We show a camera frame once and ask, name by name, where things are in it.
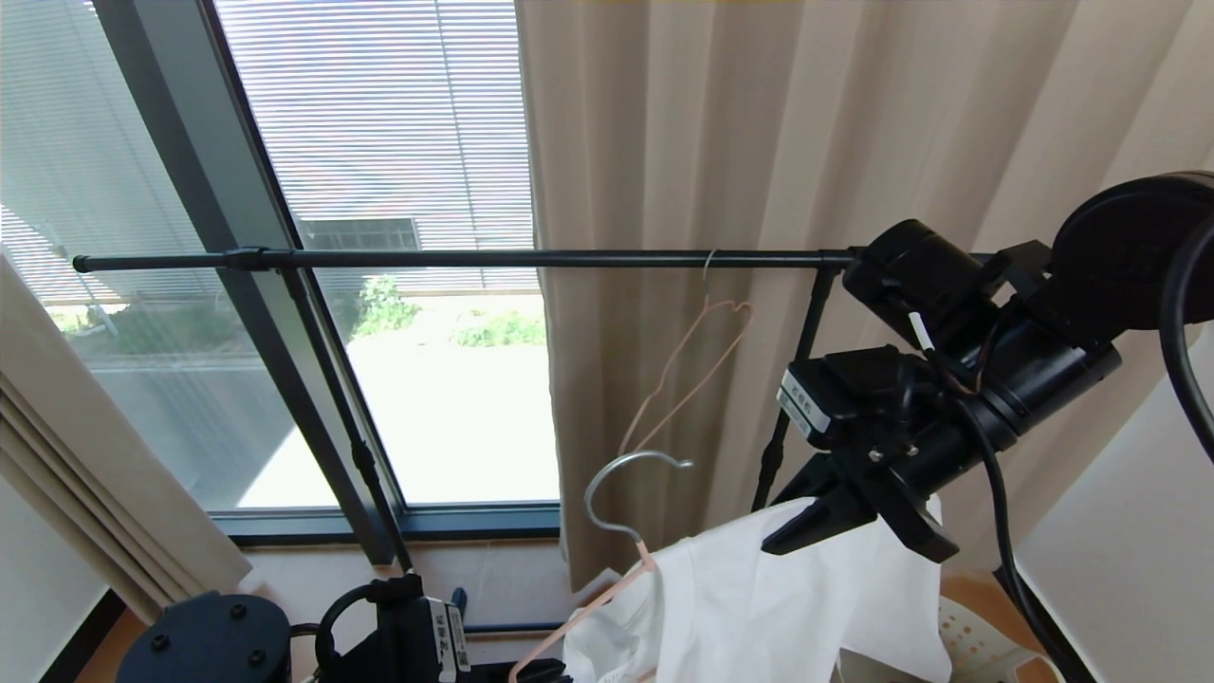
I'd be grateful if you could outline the window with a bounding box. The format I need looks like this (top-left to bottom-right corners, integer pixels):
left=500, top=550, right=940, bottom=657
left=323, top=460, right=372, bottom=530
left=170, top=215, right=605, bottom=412
left=0, top=0, right=561, bottom=547

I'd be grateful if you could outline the black cable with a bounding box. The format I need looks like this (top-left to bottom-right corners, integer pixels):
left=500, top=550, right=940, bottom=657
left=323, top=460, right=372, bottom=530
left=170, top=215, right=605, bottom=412
left=953, top=213, right=1214, bottom=683
left=313, top=581, right=385, bottom=670

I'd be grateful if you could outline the black clothes rack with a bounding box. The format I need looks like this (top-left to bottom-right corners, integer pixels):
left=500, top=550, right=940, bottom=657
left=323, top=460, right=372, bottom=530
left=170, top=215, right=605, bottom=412
left=71, top=247, right=997, bottom=637

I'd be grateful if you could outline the white printed T-shirt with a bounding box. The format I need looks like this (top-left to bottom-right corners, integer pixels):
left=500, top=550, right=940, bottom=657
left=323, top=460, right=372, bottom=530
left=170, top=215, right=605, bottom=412
left=561, top=494, right=953, bottom=683

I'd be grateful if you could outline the beige curtain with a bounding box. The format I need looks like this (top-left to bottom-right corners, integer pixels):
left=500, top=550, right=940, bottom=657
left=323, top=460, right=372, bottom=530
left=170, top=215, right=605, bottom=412
left=0, top=250, right=253, bottom=623
left=514, top=0, right=1214, bottom=595

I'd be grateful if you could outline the pink clothes hanger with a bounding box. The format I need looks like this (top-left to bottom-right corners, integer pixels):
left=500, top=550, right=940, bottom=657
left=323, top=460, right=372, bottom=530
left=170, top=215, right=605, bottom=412
left=616, top=249, right=756, bottom=457
left=507, top=450, right=696, bottom=683

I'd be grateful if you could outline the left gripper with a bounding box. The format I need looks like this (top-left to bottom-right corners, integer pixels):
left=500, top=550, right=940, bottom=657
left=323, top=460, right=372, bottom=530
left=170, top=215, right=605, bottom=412
left=375, top=572, right=475, bottom=683

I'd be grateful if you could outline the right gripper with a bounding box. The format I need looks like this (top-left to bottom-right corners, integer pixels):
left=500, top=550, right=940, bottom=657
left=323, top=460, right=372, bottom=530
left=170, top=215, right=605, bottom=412
left=778, top=325, right=1123, bottom=566

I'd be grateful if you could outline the white laundry basket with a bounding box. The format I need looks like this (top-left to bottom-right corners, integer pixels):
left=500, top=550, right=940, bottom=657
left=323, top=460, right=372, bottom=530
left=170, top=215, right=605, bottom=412
left=933, top=595, right=1056, bottom=683

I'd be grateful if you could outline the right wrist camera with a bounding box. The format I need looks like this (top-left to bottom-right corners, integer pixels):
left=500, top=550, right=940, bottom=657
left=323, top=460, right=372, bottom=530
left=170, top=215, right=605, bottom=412
left=841, top=218, right=1007, bottom=358

